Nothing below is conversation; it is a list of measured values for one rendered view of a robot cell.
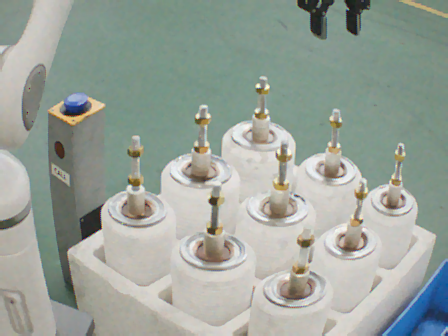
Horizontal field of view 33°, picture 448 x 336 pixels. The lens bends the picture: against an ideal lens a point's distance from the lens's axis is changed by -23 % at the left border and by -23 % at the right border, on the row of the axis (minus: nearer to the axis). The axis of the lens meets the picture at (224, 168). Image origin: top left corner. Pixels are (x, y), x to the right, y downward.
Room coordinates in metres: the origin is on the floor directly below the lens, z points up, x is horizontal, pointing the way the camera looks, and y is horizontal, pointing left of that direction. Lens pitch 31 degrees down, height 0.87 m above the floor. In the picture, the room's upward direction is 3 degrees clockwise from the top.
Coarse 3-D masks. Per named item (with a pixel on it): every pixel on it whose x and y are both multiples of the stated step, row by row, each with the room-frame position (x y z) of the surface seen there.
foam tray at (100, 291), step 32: (96, 256) 0.92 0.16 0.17; (416, 256) 0.92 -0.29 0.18; (96, 288) 0.86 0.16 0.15; (128, 288) 0.84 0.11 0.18; (160, 288) 0.85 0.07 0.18; (384, 288) 0.85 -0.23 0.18; (416, 288) 0.95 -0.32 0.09; (96, 320) 0.87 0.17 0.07; (128, 320) 0.83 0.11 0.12; (160, 320) 0.79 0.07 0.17; (192, 320) 0.78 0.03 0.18; (352, 320) 0.78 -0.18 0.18; (384, 320) 0.86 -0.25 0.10
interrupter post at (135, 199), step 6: (132, 192) 0.91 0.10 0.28; (138, 192) 0.91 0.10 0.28; (132, 198) 0.90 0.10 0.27; (138, 198) 0.90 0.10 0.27; (144, 198) 0.91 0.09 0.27; (132, 204) 0.90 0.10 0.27; (138, 204) 0.90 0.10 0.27; (144, 204) 0.91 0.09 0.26; (132, 210) 0.90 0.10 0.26; (138, 210) 0.90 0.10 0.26; (144, 210) 0.91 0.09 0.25
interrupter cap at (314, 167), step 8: (312, 160) 1.05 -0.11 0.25; (320, 160) 1.05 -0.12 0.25; (344, 160) 1.05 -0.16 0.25; (312, 168) 1.03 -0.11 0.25; (320, 168) 1.03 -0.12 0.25; (344, 168) 1.03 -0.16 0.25; (352, 168) 1.03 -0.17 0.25; (312, 176) 1.01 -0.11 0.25; (320, 176) 1.01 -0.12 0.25; (328, 176) 1.01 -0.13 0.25; (336, 176) 1.01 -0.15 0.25; (344, 176) 1.01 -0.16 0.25; (352, 176) 1.01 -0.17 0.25; (328, 184) 0.99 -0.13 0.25; (336, 184) 0.99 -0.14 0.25; (344, 184) 0.99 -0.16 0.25
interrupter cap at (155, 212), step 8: (144, 192) 0.95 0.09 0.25; (112, 200) 0.92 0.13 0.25; (120, 200) 0.93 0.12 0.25; (152, 200) 0.93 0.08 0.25; (160, 200) 0.93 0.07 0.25; (112, 208) 0.91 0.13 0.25; (120, 208) 0.91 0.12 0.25; (152, 208) 0.92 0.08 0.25; (160, 208) 0.92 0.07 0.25; (112, 216) 0.89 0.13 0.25; (120, 216) 0.89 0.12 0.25; (128, 216) 0.90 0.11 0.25; (136, 216) 0.90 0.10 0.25; (144, 216) 0.90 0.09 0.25; (152, 216) 0.90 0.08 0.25; (160, 216) 0.90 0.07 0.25; (120, 224) 0.88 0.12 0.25; (128, 224) 0.88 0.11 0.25; (136, 224) 0.88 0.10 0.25; (144, 224) 0.88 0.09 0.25; (152, 224) 0.88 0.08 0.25
